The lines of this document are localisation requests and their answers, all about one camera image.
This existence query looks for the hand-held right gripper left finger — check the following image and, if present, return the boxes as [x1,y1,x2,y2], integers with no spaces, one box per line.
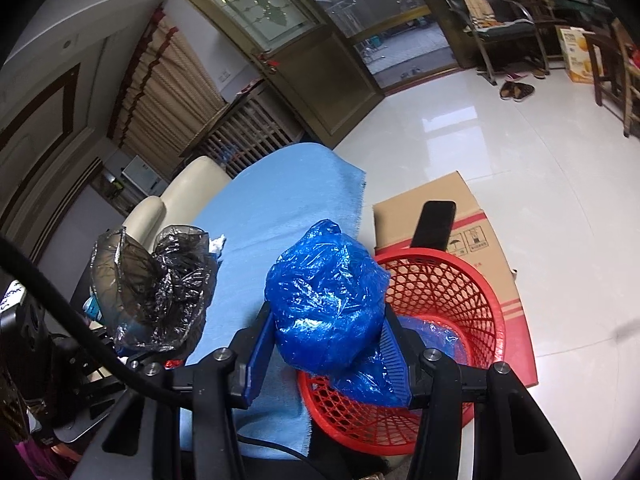
[70,302,275,480]

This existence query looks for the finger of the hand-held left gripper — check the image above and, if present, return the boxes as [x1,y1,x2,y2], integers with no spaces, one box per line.
[107,334,173,368]

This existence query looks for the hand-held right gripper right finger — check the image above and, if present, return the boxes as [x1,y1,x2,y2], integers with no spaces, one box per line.
[380,310,581,480]

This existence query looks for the black plastic bag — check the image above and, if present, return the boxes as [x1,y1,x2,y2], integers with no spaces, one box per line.
[90,225,218,353]

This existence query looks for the blue plastic bag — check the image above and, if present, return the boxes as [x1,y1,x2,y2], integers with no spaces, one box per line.
[332,317,471,408]
[265,219,392,375]

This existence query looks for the red plastic basket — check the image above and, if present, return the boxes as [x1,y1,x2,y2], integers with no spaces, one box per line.
[297,247,506,456]

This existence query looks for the brown cardboard box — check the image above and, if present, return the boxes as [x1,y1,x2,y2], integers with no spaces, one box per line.
[372,171,538,391]

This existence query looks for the black smartphone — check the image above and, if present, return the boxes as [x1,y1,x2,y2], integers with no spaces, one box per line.
[410,201,457,252]

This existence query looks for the blue tablecloth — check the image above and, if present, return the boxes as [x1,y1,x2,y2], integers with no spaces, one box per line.
[179,142,368,461]

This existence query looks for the cream leather sofa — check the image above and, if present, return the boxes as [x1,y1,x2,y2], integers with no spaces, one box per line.
[122,156,233,256]

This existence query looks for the wooden slatted crib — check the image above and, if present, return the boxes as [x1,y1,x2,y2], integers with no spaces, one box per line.
[180,80,306,181]

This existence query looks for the beige curtain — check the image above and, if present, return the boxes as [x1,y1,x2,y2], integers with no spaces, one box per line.
[107,2,226,153]

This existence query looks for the wooden glass door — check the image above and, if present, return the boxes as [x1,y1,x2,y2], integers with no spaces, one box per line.
[177,0,386,148]
[397,0,463,73]

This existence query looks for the black metal armchair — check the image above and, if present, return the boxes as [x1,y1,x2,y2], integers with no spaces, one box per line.
[435,0,551,86]

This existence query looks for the yellow carton box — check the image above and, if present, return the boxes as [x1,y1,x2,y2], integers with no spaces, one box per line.
[557,26,601,84]

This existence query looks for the striped beige scarf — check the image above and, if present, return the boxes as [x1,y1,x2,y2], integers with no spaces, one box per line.
[447,0,496,28]

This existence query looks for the wicker chair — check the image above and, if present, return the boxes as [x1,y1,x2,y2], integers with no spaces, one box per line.
[612,17,640,138]

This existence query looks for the dark wooden stool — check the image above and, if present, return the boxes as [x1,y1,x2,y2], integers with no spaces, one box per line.
[585,30,632,108]

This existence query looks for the dark wooden chair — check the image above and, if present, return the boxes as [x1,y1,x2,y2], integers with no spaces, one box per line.
[492,0,566,61]

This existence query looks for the black cable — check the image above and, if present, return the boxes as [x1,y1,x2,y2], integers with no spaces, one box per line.
[0,237,201,403]

